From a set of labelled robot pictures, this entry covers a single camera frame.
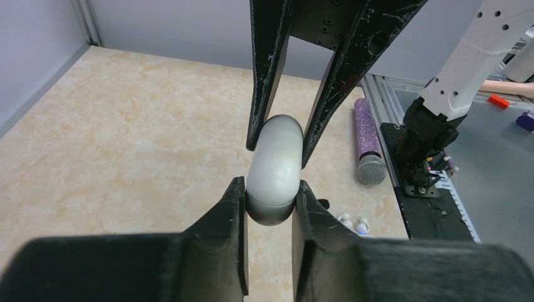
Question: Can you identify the purple glitter microphone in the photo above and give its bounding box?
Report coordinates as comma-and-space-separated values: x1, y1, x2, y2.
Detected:
354, 98, 387, 186

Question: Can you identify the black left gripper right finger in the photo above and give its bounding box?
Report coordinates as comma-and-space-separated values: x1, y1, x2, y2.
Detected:
292, 181, 533, 301

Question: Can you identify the white oval charging case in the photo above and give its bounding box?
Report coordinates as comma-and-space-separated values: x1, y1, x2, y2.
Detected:
246, 115, 303, 226

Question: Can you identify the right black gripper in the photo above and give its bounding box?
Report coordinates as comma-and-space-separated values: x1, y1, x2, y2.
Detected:
246, 0, 426, 168

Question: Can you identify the white clip earbud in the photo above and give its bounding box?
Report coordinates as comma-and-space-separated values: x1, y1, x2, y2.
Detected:
338, 213, 353, 230
355, 218, 370, 235

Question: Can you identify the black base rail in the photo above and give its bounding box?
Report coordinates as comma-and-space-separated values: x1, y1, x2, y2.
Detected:
379, 123, 481, 243

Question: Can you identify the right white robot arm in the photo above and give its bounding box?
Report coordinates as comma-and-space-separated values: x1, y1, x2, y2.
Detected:
246, 1, 533, 301

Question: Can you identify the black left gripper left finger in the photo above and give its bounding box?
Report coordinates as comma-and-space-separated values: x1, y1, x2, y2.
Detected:
1, 177, 248, 301

